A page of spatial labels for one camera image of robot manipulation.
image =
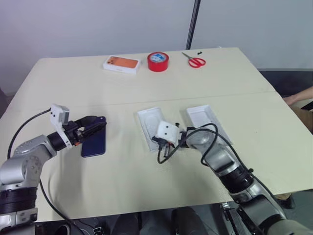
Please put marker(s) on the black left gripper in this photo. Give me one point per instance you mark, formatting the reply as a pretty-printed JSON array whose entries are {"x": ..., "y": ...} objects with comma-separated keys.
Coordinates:
[{"x": 72, "y": 133}]

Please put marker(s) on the white phone box lid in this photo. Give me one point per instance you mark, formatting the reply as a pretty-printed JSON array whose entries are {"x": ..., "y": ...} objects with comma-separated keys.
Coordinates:
[{"x": 204, "y": 117}]

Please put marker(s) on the black metal pole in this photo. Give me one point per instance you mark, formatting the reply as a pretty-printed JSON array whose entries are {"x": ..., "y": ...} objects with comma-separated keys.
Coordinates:
[{"x": 193, "y": 24}]

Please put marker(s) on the dark rounded shape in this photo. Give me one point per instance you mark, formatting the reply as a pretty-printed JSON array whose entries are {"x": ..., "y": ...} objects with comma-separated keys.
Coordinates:
[{"x": 187, "y": 220}]

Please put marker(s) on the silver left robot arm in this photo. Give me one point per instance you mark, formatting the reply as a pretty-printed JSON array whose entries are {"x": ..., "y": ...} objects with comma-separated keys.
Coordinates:
[{"x": 27, "y": 161}]

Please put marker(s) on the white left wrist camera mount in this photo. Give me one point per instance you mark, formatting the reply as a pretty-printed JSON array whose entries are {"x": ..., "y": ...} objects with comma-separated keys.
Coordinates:
[{"x": 58, "y": 115}]

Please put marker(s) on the person's bare hand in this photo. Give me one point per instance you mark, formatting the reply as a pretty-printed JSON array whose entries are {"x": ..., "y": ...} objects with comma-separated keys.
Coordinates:
[{"x": 292, "y": 99}]

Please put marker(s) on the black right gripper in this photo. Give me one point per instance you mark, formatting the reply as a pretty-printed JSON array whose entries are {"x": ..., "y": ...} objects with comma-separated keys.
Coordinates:
[{"x": 159, "y": 142}]

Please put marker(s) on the dark blue smartphone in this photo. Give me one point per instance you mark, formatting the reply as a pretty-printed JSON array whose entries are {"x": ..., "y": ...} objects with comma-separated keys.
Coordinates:
[{"x": 96, "y": 144}]

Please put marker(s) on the red tape roll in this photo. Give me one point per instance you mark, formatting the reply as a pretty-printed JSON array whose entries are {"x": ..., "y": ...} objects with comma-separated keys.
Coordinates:
[{"x": 158, "y": 62}]

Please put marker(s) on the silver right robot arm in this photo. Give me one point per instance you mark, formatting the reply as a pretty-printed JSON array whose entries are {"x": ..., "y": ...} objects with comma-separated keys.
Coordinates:
[{"x": 234, "y": 176}]

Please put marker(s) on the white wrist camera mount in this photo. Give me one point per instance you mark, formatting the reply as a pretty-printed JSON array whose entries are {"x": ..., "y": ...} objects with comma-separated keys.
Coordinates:
[
  {"x": 58, "y": 115},
  {"x": 167, "y": 133}
]

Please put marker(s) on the white phone box tray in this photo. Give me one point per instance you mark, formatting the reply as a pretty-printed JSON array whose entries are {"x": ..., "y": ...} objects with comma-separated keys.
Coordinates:
[{"x": 149, "y": 127}]

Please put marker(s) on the black metal frame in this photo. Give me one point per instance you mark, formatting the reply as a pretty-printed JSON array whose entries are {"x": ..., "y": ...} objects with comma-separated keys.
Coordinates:
[{"x": 231, "y": 218}]

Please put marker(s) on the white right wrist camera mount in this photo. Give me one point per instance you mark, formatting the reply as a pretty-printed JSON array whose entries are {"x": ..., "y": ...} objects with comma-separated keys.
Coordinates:
[{"x": 167, "y": 133}]

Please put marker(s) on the white box with orange print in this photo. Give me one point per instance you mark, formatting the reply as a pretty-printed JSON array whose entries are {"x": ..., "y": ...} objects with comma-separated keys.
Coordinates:
[{"x": 122, "y": 64}]

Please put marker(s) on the brown cardboard box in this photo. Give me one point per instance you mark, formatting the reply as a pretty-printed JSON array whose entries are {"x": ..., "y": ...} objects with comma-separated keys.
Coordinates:
[{"x": 304, "y": 115}]

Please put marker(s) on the person's bare forearm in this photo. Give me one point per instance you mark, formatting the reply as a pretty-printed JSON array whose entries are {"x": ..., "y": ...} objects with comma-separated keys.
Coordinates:
[{"x": 305, "y": 94}]

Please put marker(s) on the dark brown object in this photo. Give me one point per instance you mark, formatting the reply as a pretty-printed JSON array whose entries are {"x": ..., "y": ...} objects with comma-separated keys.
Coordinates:
[{"x": 3, "y": 102}]

